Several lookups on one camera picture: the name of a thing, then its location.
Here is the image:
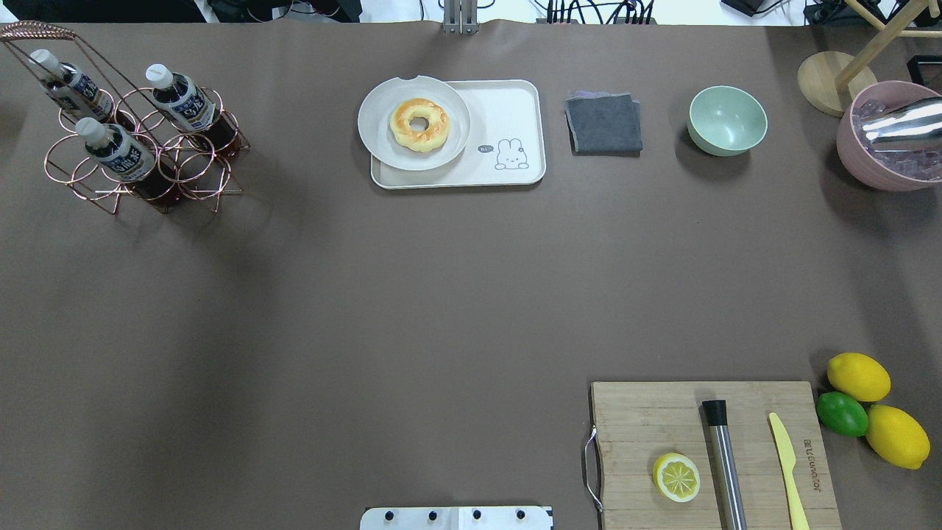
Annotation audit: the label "tea bottle white cap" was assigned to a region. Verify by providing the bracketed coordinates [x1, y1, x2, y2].
[145, 63, 241, 158]

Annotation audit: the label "cream rabbit print tray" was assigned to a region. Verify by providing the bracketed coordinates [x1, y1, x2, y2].
[371, 79, 546, 190]

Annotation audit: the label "tea bottle front rack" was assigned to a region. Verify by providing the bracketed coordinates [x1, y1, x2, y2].
[75, 118, 183, 208]

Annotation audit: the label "tea bottle rear left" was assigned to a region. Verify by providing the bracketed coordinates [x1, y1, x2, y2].
[29, 49, 115, 124]

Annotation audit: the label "white round plate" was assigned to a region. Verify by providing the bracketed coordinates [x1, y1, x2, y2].
[358, 75, 470, 171]

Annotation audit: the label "folded grey cloth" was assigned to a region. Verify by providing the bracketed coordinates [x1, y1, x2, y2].
[564, 91, 643, 155]

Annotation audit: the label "bamboo cutting board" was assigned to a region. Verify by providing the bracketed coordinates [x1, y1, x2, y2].
[591, 381, 842, 529]

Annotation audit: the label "mint green bowl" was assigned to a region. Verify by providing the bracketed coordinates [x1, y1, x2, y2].
[687, 86, 768, 157]

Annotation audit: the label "half lemon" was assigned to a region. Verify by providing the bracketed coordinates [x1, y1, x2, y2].
[652, 452, 701, 503]

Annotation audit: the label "steel muddler black tip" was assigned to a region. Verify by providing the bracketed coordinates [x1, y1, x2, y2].
[702, 400, 748, 529]

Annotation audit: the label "yellow plastic knife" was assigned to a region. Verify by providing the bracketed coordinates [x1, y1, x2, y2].
[768, 412, 810, 530]

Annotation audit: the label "round wooden stand base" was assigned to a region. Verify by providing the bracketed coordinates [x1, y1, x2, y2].
[798, 51, 877, 118]

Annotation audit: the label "yellow lemon upper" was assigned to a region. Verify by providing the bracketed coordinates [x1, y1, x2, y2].
[826, 352, 891, 403]

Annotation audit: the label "yellow lemon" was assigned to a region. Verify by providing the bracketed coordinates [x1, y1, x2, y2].
[865, 405, 931, 470]
[826, 352, 891, 403]

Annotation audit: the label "green lime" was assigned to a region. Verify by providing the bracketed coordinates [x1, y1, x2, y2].
[815, 390, 869, 437]

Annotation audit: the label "pink ice bucket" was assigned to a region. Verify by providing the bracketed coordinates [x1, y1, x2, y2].
[835, 80, 940, 191]

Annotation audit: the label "yellow lemon lower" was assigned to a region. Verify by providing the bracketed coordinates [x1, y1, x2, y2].
[865, 405, 931, 470]

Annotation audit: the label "wooden stand poles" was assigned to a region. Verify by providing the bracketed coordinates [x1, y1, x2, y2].
[835, 1, 941, 90]

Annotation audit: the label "steel ice scoop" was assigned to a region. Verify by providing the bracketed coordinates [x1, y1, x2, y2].
[860, 96, 941, 152]

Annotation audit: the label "glazed ring donut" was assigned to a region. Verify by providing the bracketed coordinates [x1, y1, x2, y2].
[388, 98, 451, 153]

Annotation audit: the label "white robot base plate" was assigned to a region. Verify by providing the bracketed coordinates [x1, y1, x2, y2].
[359, 504, 554, 529]

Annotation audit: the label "copper wire bottle rack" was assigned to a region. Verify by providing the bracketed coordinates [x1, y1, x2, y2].
[2, 21, 250, 215]

